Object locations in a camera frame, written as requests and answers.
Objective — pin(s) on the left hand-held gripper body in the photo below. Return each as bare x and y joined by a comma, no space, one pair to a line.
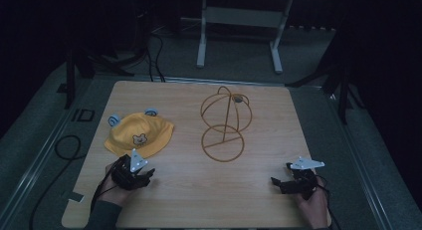
127,177

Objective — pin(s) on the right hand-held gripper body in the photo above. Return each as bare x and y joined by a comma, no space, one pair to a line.
303,183

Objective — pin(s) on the black tripod stand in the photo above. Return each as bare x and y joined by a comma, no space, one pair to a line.
71,77
341,90

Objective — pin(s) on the person's left hand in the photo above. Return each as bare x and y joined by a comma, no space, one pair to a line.
112,193

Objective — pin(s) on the white metal desk frame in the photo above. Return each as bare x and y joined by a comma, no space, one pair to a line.
239,17

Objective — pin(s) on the yellow bear bucket hat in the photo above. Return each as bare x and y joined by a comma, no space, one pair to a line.
139,130

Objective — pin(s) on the grey tape piece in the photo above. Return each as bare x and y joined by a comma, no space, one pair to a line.
75,197

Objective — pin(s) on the person's right hand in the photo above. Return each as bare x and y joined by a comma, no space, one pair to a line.
315,210

